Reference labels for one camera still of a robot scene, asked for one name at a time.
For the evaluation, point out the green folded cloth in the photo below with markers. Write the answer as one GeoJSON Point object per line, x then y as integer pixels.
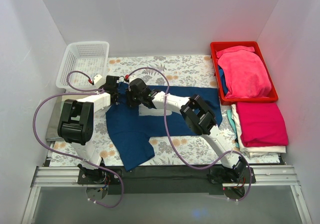
{"type": "Point", "coordinates": [52, 128]}

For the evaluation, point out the pink towel in bin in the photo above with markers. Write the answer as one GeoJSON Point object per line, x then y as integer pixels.
{"type": "Point", "coordinates": [245, 74]}

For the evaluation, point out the teal folded t shirt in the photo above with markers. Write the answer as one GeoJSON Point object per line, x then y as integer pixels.
{"type": "Point", "coordinates": [233, 125]}

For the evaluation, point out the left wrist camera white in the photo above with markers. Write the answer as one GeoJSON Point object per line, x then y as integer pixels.
{"type": "Point", "coordinates": [97, 81]}

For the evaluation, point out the blue cloth in bin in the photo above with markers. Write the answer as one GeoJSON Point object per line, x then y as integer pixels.
{"type": "Point", "coordinates": [223, 80]}

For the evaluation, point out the floral table cloth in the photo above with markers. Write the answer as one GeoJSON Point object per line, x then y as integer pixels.
{"type": "Point", "coordinates": [182, 70]}

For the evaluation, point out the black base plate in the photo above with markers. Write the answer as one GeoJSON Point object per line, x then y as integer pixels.
{"type": "Point", "coordinates": [164, 179]}

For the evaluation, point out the aluminium rail frame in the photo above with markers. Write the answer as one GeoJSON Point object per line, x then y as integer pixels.
{"type": "Point", "coordinates": [265, 175]}

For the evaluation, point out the white plastic basket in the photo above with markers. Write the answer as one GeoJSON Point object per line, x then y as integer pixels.
{"type": "Point", "coordinates": [89, 57]}

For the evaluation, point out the navy blue t shirt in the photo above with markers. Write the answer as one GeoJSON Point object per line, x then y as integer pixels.
{"type": "Point", "coordinates": [130, 132]}

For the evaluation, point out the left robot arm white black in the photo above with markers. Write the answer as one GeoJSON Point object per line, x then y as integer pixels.
{"type": "Point", "coordinates": [77, 120]}

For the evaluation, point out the magenta folded t shirt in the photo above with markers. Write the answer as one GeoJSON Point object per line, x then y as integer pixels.
{"type": "Point", "coordinates": [262, 125]}

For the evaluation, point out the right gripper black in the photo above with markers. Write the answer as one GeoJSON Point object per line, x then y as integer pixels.
{"type": "Point", "coordinates": [130, 99]}

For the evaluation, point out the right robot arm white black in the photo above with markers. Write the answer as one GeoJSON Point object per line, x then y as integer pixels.
{"type": "Point", "coordinates": [199, 118]}

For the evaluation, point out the red plastic bin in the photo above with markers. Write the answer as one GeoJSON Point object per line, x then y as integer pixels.
{"type": "Point", "coordinates": [216, 46]}

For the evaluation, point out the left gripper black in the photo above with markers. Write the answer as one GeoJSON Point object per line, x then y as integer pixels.
{"type": "Point", "coordinates": [116, 94]}

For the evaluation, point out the cream folded t shirt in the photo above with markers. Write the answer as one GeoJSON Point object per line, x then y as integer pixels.
{"type": "Point", "coordinates": [252, 151]}

